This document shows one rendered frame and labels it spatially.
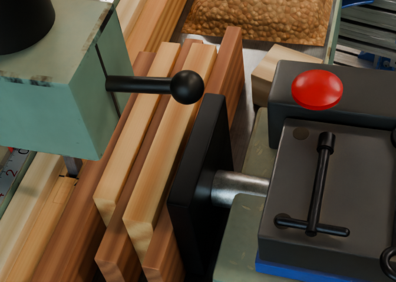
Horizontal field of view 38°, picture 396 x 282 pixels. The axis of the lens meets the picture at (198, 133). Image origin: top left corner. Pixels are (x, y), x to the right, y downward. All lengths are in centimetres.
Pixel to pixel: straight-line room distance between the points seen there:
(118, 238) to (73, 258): 3
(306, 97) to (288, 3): 23
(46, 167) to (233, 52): 17
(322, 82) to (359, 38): 84
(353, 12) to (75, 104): 88
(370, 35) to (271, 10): 63
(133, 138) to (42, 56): 12
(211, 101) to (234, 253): 10
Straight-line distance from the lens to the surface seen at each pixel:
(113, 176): 41
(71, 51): 33
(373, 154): 35
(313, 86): 35
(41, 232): 42
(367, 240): 32
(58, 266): 39
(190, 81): 32
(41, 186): 43
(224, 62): 45
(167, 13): 56
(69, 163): 43
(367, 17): 115
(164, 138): 40
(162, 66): 47
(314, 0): 57
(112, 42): 35
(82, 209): 41
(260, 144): 40
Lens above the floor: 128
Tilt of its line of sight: 50 degrees down
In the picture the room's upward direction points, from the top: 10 degrees counter-clockwise
